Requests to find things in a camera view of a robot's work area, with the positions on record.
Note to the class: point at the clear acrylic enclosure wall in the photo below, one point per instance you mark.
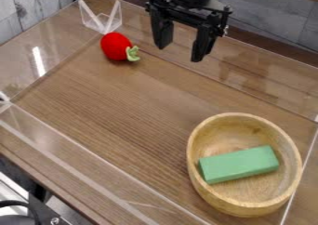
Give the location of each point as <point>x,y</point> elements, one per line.
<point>97,127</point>

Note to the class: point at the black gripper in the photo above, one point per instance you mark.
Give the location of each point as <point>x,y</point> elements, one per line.
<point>189,12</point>

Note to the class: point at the black equipment at bottom left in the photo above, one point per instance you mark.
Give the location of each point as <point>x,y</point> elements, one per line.
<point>26,212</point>

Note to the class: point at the red knitted strawberry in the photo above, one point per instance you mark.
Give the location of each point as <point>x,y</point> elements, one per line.
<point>117,47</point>

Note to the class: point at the wooden bowl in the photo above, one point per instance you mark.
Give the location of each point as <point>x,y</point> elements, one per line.
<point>258,195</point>

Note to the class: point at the green rectangular block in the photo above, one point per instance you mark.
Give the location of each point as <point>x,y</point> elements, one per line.
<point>238,165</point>

